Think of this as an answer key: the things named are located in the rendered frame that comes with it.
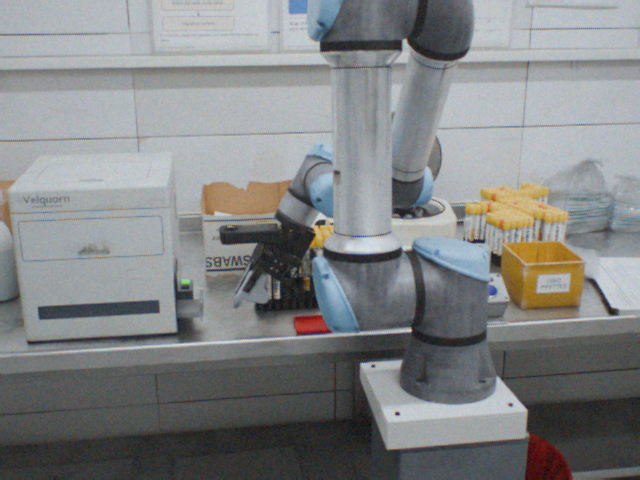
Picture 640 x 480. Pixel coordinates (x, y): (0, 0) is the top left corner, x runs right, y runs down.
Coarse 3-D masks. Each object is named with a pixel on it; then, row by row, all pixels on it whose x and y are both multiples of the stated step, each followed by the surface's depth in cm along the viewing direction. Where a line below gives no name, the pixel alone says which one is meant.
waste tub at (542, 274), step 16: (512, 256) 160; (528, 256) 167; (544, 256) 167; (560, 256) 166; (576, 256) 158; (512, 272) 160; (528, 272) 154; (544, 272) 154; (560, 272) 155; (576, 272) 155; (512, 288) 161; (528, 288) 155; (544, 288) 155; (560, 288) 156; (576, 288) 156; (528, 304) 156; (544, 304) 157; (560, 304) 157; (576, 304) 157
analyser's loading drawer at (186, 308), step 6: (180, 300) 151; (186, 300) 151; (192, 300) 151; (198, 300) 151; (180, 306) 148; (186, 306) 148; (192, 306) 148; (198, 306) 148; (180, 312) 146; (186, 312) 146; (192, 312) 146; (198, 312) 146; (180, 318) 146; (186, 318) 146
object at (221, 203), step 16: (208, 192) 196; (224, 192) 197; (240, 192) 198; (256, 192) 198; (272, 192) 198; (208, 208) 197; (224, 208) 198; (240, 208) 199; (256, 208) 199; (272, 208) 200; (208, 224) 170; (224, 224) 170; (240, 224) 171; (208, 240) 171; (208, 256) 172; (224, 256) 173; (240, 256) 173; (208, 272) 174; (224, 272) 174; (240, 272) 175
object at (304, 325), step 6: (294, 318) 151; (300, 318) 152; (306, 318) 152; (312, 318) 152; (318, 318) 152; (300, 324) 149; (306, 324) 149; (312, 324) 149; (318, 324) 149; (324, 324) 149; (300, 330) 146; (306, 330) 146; (312, 330) 146; (318, 330) 146; (324, 330) 146; (330, 330) 146
